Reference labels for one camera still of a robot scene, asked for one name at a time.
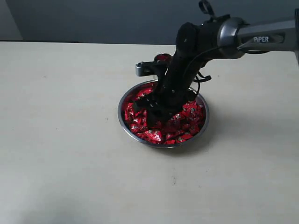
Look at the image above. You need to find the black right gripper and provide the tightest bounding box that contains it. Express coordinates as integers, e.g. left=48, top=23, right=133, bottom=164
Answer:
left=134, top=22, right=222, bottom=128

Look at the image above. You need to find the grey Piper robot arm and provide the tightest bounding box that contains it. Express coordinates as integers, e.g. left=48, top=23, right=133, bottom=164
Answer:
left=133, top=0, right=299, bottom=125

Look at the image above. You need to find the round steel bowl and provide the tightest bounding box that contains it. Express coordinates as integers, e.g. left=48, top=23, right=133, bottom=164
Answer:
left=118, top=80, right=210, bottom=148

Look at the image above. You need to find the shiny steel cup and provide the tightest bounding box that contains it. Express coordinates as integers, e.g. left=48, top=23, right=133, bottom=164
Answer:
left=152, top=53, right=174, bottom=81

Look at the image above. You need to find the red candy front right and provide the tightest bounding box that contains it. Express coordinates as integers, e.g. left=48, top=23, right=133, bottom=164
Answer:
left=175, top=133, right=193, bottom=143

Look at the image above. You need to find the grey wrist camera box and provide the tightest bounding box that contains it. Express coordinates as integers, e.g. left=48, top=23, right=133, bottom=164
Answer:
left=135, top=61, right=168, bottom=77

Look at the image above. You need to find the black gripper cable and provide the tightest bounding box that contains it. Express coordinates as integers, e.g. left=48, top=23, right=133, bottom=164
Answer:
left=182, top=44, right=225, bottom=98

